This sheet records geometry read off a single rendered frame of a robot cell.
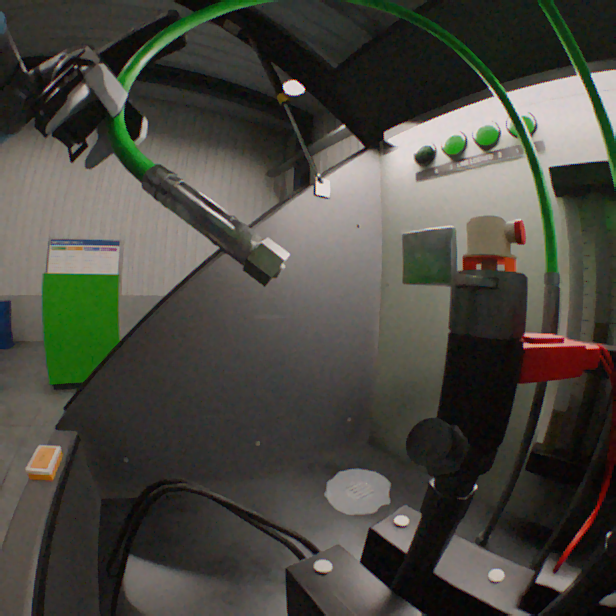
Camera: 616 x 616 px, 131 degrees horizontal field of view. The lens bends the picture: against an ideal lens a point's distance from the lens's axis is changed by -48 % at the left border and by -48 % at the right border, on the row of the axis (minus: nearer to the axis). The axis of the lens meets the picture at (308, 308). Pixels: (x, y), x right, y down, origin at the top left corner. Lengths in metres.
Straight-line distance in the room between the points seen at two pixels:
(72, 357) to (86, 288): 0.79
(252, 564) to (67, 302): 3.18
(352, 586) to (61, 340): 3.34
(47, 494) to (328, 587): 0.24
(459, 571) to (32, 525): 0.30
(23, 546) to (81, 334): 3.16
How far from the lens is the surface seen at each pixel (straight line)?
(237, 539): 0.38
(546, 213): 0.30
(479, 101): 0.46
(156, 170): 0.16
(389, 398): 0.51
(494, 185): 0.42
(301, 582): 0.17
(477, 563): 0.20
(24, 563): 0.26
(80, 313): 3.33
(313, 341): 0.42
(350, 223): 0.47
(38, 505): 0.30
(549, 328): 0.29
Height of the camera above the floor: 1.13
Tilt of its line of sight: 3 degrees down
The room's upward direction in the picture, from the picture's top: 2 degrees clockwise
